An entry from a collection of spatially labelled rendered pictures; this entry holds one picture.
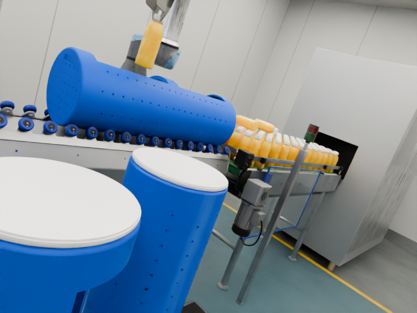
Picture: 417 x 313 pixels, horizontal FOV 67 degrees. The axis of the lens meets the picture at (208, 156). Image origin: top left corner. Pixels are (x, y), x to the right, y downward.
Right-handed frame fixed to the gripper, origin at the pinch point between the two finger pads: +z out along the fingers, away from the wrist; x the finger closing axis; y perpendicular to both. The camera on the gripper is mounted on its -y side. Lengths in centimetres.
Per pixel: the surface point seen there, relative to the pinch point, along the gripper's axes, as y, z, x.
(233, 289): -114, 143, 16
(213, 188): 13, 41, 60
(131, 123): -0.4, 41.2, 1.7
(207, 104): -40.4, 25.3, 0.7
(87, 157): 14, 57, 2
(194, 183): 18, 41, 57
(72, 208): 52, 41, 65
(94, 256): 53, 43, 73
